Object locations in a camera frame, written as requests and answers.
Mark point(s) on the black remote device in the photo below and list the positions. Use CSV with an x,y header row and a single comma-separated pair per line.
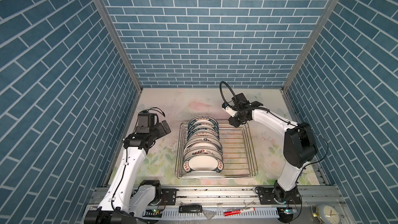
x,y
193,209

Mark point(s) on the aluminium mounting rail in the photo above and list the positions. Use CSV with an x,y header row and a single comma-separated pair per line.
x,y
210,196

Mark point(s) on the small green red rimmed plate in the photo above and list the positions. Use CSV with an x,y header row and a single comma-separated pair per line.
x,y
203,163

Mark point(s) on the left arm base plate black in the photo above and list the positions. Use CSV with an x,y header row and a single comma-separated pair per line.
x,y
168,197

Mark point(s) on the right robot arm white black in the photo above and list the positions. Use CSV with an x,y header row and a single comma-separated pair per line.
x,y
299,144

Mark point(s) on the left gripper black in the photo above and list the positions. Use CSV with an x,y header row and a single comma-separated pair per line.
x,y
161,131

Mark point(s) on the green led circuit board left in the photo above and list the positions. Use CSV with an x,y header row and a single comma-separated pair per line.
x,y
153,213

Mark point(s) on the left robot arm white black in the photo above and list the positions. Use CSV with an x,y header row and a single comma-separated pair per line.
x,y
119,206

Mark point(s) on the green led circuit board right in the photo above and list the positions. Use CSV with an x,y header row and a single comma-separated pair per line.
x,y
286,214

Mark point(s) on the rear plate in rack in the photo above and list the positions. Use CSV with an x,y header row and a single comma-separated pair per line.
x,y
203,119

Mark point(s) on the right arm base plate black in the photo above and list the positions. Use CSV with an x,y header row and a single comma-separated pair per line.
x,y
270,195

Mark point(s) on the white slotted cable duct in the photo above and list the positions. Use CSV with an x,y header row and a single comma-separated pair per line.
x,y
217,213

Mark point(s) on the metal wire dish rack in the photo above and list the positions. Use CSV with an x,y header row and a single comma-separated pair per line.
x,y
238,153

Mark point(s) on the green led circuit board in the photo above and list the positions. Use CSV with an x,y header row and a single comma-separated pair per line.
x,y
286,214
153,213

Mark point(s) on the round analog clock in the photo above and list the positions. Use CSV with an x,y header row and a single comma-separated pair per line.
x,y
325,214

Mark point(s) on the plate in rack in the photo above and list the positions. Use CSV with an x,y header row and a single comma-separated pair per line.
x,y
203,119
204,126
199,139
208,133

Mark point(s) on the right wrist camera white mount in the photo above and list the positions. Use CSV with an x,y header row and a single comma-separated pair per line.
x,y
238,103

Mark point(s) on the red marker pen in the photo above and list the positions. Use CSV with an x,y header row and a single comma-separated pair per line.
x,y
239,211

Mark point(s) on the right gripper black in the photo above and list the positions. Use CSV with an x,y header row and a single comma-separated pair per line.
x,y
231,121

